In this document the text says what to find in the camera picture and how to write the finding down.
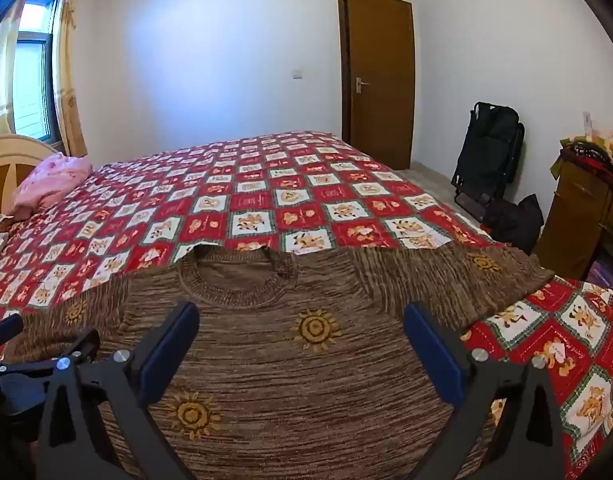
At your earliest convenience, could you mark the purple box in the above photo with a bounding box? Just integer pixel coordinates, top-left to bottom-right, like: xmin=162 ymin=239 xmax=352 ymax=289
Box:
xmin=585 ymin=254 xmax=613 ymax=297

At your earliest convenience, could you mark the red checkered printed blanket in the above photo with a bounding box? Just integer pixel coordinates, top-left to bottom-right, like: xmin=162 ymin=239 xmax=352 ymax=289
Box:
xmin=0 ymin=130 xmax=613 ymax=480

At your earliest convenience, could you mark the brown knit sweater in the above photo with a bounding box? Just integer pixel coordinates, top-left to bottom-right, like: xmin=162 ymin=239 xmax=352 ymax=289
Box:
xmin=0 ymin=245 xmax=555 ymax=480

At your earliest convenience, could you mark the window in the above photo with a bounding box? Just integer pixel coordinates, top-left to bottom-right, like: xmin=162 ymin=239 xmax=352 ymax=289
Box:
xmin=14 ymin=0 xmax=60 ymax=143

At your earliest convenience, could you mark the pile of colourful clothes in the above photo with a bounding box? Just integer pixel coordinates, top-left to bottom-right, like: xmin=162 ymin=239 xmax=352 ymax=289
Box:
xmin=551 ymin=129 xmax=613 ymax=184

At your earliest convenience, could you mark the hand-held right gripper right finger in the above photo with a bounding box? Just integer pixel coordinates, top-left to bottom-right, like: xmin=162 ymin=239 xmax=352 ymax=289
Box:
xmin=403 ymin=302 xmax=567 ymax=480

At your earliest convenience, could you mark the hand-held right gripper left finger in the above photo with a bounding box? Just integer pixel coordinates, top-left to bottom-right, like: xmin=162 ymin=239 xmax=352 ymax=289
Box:
xmin=36 ymin=301 xmax=200 ymax=480

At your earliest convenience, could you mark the black bag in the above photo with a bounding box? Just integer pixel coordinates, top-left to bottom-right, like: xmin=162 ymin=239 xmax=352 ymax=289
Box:
xmin=481 ymin=194 xmax=545 ymax=256

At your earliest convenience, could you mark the sheer white curtain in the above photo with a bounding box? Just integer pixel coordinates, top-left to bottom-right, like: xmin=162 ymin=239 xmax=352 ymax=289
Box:
xmin=0 ymin=0 xmax=30 ymax=138

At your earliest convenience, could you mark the black folded stroller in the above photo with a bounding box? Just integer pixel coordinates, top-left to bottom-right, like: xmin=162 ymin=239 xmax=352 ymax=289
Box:
xmin=451 ymin=101 xmax=526 ymax=211

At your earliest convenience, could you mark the pink pillow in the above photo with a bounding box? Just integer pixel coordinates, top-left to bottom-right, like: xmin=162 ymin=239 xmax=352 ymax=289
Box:
xmin=6 ymin=154 xmax=93 ymax=221

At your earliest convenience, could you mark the yellow patterned curtain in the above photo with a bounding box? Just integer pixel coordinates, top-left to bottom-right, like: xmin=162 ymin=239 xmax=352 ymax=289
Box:
xmin=53 ymin=0 xmax=88 ymax=157

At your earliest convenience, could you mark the wooden cabinet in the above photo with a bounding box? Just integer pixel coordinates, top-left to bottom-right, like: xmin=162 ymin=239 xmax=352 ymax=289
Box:
xmin=531 ymin=152 xmax=613 ymax=281

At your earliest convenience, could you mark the cream wooden headboard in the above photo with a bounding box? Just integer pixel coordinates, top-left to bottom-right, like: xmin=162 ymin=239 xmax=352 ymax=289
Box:
xmin=0 ymin=135 xmax=62 ymax=216

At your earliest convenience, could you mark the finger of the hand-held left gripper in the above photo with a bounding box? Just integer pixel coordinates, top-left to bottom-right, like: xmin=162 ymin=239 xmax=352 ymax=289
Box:
xmin=0 ymin=329 xmax=100 ymax=377
xmin=0 ymin=314 xmax=26 ymax=352

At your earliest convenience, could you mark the brown wooden door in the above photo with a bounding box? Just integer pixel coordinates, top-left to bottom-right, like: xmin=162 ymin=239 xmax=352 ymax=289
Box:
xmin=337 ymin=0 xmax=418 ymax=171

